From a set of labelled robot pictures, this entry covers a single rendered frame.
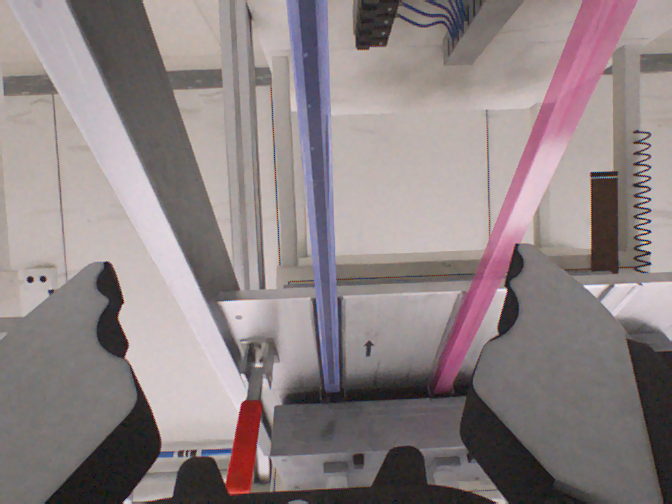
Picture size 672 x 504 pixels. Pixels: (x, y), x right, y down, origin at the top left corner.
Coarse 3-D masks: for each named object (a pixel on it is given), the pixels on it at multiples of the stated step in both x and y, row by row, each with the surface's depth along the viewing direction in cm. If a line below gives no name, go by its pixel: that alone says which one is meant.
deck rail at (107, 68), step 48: (48, 0) 11; (96, 0) 13; (48, 48) 12; (96, 48) 13; (144, 48) 16; (96, 96) 14; (144, 96) 16; (96, 144) 15; (144, 144) 16; (144, 192) 17; (192, 192) 21; (144, 240) 19; (192, 240) 21; (192, 288) 22; (240, 384) 32
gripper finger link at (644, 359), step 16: (640, 352) 7; (640, 368) 6; (656, 368) 6; (640, 384) 6; (656, 384) 6; (640, 400) 6; (656, 400) 6; (656, 416) 6; (656, 432) 5; (656, 448) 5; (656, 464) 5; (560, 496) 5
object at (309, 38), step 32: (288, 0) 12; (320, 0) 12; (320, 32) 12; (320, 64) 13; (320, 96) 14; (320, 128) 15; (320, 160) 16; (320, 192) 17; (320, 224) 19; (320, 256) 20; (320, 288) 22; (320, 320) 25
